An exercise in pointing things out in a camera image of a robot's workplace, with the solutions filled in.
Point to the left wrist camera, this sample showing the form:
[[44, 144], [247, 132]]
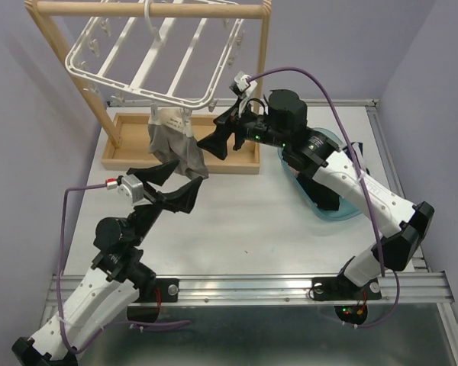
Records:
[[131, 189]]

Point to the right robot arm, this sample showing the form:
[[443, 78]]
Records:
[[402, 225]]

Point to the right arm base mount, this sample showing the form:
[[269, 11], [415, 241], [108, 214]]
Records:
[[339, 288]]

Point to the aluminium mounting rail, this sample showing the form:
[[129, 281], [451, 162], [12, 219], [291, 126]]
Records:
[[292, 290]]

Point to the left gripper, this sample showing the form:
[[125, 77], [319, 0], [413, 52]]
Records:
[[184, 197]]

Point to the white plastic clip hanger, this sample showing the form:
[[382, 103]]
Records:
[[171, 60]]

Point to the black underwear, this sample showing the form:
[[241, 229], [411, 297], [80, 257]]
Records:
[[324, 198]]

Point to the teal plastic basin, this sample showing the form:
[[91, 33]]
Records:
[[346, 210]]

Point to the navy underwear white trim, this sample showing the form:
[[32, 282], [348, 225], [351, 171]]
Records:
[[357, 147]]

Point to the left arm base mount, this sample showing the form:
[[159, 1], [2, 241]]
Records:
[[164, 290]]

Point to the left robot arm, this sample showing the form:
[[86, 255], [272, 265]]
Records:
[[117, 276]]

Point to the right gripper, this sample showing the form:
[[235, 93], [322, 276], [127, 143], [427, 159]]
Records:
[[216, 142]]

